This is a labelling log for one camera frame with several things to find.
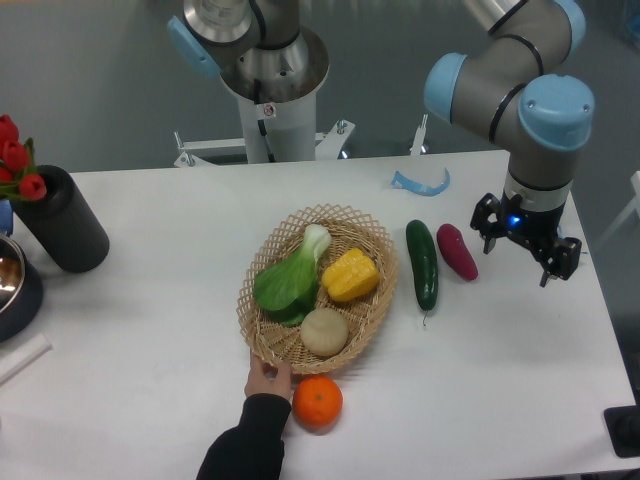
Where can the dark green cucumber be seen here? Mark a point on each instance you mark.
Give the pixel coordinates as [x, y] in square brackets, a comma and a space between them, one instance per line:
[424, 264]

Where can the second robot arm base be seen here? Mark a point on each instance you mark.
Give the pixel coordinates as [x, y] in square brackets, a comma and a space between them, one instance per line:
[261, 53]

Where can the white metal mounting frame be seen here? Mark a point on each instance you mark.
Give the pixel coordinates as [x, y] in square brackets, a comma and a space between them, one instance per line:
[266, 145]

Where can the steel bowl dark base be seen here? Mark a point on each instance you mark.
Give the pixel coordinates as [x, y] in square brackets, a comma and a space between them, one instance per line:
[21, 289]

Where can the red tulip flowers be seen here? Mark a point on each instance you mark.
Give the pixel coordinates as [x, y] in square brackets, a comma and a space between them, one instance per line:
[20, 179]

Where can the blue white tape strip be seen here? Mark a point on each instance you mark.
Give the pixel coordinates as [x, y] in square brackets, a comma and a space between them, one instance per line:
[400, 181]

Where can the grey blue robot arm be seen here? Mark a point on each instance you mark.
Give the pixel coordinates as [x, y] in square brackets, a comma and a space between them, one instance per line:
[511, 96]

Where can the black cylindrical vase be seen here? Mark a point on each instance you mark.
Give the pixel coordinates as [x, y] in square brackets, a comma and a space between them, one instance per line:
[64, 223]

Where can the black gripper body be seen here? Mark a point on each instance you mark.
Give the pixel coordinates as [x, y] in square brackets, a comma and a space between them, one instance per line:
[534, 231]

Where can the purple sweet potato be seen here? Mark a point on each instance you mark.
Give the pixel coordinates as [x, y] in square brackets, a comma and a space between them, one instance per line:
[455, 253]

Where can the yellow bell pepper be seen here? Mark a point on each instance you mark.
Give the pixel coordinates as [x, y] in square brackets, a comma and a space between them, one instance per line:
[352, 275]

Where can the black device at edge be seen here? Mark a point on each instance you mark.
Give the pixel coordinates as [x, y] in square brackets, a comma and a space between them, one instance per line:
[623, 428]

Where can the person's bare hand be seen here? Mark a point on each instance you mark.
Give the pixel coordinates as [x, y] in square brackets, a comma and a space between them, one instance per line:
[262, 379]

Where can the white object right edge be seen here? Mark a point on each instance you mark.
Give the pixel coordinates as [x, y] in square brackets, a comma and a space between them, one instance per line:
[630, 209]

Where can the black sleeved forearm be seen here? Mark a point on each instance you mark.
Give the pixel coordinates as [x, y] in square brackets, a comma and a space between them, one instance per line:
[254, 448]

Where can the green bok choy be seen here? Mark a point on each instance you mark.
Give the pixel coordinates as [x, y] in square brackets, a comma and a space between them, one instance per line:
[287, 290]

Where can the woven wicker basket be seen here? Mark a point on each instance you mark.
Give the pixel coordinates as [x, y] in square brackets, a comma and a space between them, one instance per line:
[349, 228]

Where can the orange tangerine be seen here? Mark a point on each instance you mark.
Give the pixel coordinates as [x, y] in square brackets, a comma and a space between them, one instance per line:
[317, 403]

